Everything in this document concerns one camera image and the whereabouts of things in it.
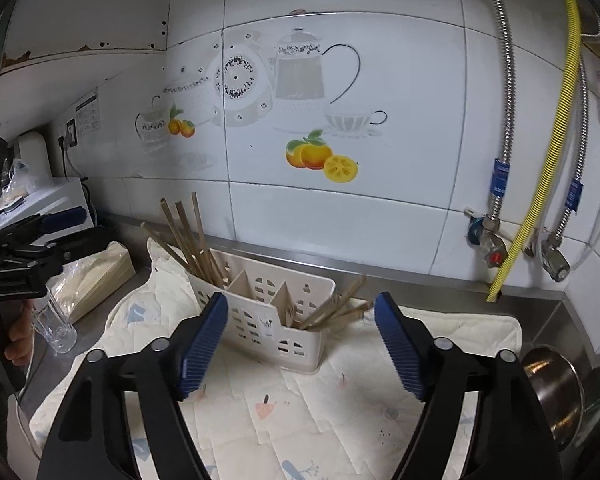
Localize yellow corrugated gas hose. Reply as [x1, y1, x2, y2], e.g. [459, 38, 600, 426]
[485, 0, 582, 304]

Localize wooden chopstick curved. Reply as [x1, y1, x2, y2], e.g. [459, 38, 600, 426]
[298, 274, 367, 330]
[140, 222, 197, 275]

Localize person left hand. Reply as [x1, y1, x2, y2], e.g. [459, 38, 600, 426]
[5, 300, 33, 366]

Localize braided steel hose left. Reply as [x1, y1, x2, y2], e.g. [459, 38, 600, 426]
[477, 0, 517, 226]

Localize black wall power socket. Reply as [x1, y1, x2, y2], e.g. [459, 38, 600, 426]
[58, 118, 78, 150]

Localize clear glass mug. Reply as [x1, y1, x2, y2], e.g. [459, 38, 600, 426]
[32, 292, 78, 354]

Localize stainless steel pot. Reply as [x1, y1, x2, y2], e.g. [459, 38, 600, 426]
[521, 346, 584, 453]

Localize white instruction wall sticker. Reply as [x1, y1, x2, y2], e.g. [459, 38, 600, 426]
[74, 90, 100, 136]

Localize wooden chopstick pair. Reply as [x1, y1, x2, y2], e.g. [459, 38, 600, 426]
[192, 192, 224, 288]
[175, 202, 219, 286]

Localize chrome angle valve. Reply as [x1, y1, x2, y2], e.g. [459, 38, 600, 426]
[524, 231, 570, 283]

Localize white kitchen appliance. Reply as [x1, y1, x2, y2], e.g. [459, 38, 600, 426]
[0, 131, 93, 233]

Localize white quilted patterned mat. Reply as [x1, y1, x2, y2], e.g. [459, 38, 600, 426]
[29, 240, 522, 479]

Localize bagged cream tissue pack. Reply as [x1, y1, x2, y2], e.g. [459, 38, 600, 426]
[47, 242, 135, 323]

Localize braided steel hose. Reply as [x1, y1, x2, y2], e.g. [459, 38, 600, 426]
[549, 54, 591, 246]
[477, 0, 517, 226]

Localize braided steel hose right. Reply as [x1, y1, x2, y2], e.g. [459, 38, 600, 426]
[549, 54, 591, 246]

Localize blue red water valve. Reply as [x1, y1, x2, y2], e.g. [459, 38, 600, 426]
[464, 208, 508, 269]

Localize cream plastic utensil holder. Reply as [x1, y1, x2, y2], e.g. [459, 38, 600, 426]
[189, 249, 336, 373]

